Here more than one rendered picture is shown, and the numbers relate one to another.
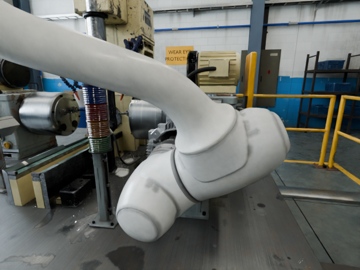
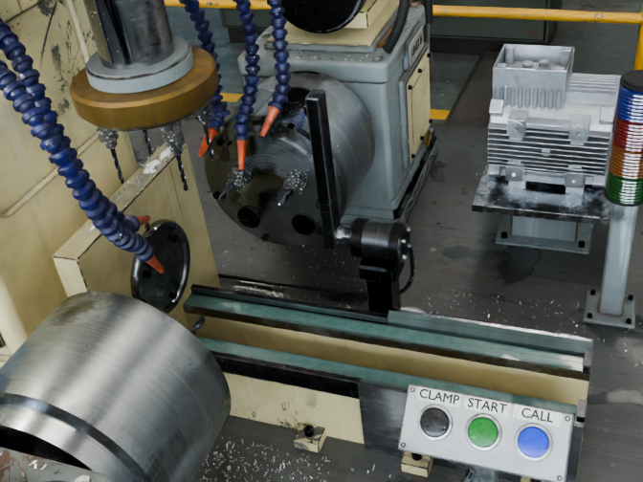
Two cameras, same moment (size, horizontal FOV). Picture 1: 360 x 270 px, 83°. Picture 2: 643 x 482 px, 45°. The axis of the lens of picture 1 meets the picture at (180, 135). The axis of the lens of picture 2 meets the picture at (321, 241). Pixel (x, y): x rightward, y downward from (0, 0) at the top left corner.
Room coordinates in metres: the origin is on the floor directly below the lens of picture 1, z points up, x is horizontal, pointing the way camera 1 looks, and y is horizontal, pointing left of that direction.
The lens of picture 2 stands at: (0.75, 1.27, 1.71)
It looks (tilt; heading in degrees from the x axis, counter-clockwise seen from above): 36 degrees down; 285
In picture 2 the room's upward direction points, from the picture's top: 7 degrees counter-clockwise
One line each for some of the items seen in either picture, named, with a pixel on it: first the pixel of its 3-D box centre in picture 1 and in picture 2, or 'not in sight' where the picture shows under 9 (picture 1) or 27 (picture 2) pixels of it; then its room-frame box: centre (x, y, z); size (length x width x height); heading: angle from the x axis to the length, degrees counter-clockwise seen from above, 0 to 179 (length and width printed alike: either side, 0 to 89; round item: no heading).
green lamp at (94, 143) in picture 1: (99, 142); (628, 182); (0.56, 0.23, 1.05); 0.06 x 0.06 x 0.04
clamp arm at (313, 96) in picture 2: (111, 103); (325, 174); (0.99, 0.33, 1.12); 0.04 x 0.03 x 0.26; 171
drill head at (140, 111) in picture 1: (158, 116); (299, 148); (1.09, 0.11, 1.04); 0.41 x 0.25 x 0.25; 81
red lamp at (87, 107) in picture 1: (96, 111); (636, 127); (0.56, 0.23, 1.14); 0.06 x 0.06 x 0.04
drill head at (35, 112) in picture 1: (44, 113); (74, 458); (1.19, 0.79, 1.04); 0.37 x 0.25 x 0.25; 81
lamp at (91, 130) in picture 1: (98, 127); (631, 155); (0.56, 0.23, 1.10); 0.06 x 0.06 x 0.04
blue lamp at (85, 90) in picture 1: (95, 94); (640, 98); (0.56, 0.23, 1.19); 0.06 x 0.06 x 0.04
